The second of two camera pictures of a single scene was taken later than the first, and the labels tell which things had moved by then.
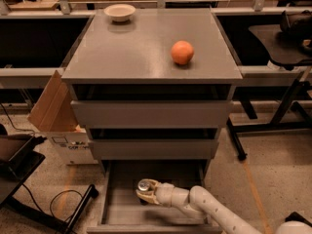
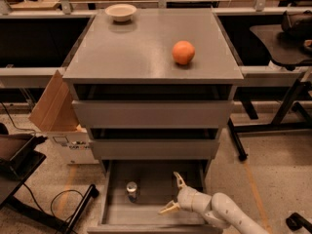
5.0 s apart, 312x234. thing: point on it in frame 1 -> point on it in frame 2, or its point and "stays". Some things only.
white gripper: x=166 y=194 -> x=185 y=198
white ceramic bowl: x=120 y=13 stays
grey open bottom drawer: x=123 y=212 stays
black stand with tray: x=19 y=162 stays
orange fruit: x=182 y=52 stays
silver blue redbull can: x=143 y=185 -> x=132 y=187
